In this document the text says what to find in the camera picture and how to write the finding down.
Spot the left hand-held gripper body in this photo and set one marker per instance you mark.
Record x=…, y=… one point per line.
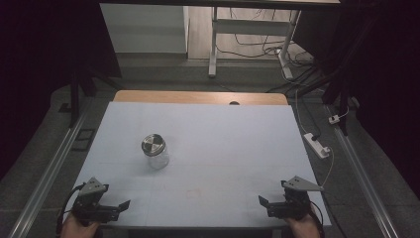
x=88, y=206

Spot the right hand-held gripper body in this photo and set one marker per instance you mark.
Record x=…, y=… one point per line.
x=295, y=203

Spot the clear glass jar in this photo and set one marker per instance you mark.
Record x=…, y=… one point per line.
x=160, y=161

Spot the round brushed metal lid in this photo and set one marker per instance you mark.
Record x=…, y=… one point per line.
x=153, y=144

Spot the person's left hand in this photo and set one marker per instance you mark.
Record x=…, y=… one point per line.
x=77, y=230

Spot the person's right hand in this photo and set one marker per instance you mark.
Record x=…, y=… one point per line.
x=305, y=228

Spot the white power strip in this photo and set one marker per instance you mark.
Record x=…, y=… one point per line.
x=316, y=144

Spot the small white adapter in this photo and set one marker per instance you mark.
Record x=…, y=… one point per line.
x=334, y=119

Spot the black metal stand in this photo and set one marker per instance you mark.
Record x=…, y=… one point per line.
x=75, y=95

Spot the wooden table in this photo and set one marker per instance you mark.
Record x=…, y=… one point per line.
x=198, y=97

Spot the black curtain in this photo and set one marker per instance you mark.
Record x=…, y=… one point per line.
x=383, y=82
x=39, y=66

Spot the aluminium floor rail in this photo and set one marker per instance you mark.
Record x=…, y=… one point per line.
x=49, y=172
x=363, y=178

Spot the black rectangular floor frame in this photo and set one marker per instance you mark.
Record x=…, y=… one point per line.
x=84, y=139

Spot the white desk frame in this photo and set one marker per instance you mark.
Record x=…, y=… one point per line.
x=251, y=27

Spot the white wall panel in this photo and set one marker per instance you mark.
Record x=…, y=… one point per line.
x=145, y=28

